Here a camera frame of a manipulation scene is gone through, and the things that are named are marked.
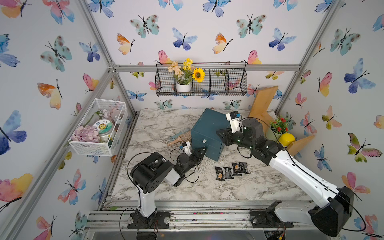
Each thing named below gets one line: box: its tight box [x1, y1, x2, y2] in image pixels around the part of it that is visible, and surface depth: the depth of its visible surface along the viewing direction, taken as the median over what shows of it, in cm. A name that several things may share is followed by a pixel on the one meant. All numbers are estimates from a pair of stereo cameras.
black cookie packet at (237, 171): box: [231, 162, 243, 177], surface depth 91 cm
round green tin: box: [93, 119, 114, 137], surface depth 67 cm
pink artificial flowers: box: [71, 125, 100, 143], surface depth 61 cm
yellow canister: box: [279, 133, 296, 148], surface depth 85 cm
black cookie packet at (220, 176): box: [214, 166, 225, 181], surface depth 90 cm
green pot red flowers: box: [265, 115, 289, 143], surface depth 88 cm
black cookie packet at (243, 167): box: [238, 162, 250, 175], surface depth 92 cm
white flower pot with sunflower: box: [167, 58, 206, 93], surface depth 86 cm
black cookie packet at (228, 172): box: [223, 166, 234, 180], surface depth 90 cm
